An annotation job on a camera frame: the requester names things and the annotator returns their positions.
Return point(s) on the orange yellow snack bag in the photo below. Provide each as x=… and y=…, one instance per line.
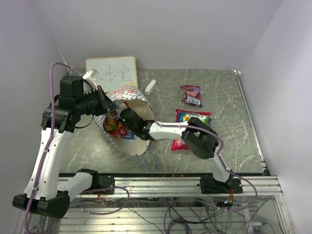
x=110, y=122

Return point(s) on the red Skittles bag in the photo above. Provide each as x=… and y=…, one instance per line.
x=119, y=130

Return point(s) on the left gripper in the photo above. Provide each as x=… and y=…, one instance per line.
x=109, y=105

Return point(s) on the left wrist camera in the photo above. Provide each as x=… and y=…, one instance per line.
x=91, y=76

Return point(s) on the blue M&M's bag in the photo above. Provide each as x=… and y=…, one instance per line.
x=129, y=135

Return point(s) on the white board eraser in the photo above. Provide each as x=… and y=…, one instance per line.
x=150, y=87

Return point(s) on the red chips bag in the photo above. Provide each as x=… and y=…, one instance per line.
x=179, y=145

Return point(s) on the purple snack bag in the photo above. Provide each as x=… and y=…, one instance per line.
x=192, y=95

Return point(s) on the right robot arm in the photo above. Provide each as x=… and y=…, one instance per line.
x=203, y=142

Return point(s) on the checkered paper bag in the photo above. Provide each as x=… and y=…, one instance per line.
x=127, y=96

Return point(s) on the small whiteboard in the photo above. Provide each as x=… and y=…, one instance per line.
x=114, y=72

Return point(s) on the aluminium frame rail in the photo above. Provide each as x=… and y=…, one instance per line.
x=188, y=186

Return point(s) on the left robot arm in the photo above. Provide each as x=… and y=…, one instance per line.
x=44, y=195

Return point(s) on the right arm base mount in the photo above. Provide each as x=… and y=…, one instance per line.
x=209, y=185

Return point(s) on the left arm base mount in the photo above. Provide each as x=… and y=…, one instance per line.
x=101, y=184

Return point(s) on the green Fox's candy bag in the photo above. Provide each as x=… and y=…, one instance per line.
x=183, y=115

